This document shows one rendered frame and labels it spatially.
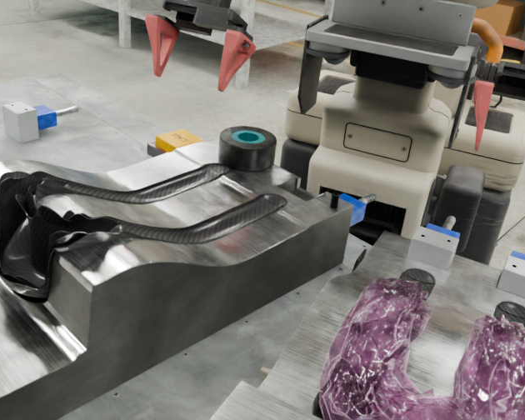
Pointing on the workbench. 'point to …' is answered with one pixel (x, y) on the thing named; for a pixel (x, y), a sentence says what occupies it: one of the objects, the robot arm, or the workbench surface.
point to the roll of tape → (247, 148)
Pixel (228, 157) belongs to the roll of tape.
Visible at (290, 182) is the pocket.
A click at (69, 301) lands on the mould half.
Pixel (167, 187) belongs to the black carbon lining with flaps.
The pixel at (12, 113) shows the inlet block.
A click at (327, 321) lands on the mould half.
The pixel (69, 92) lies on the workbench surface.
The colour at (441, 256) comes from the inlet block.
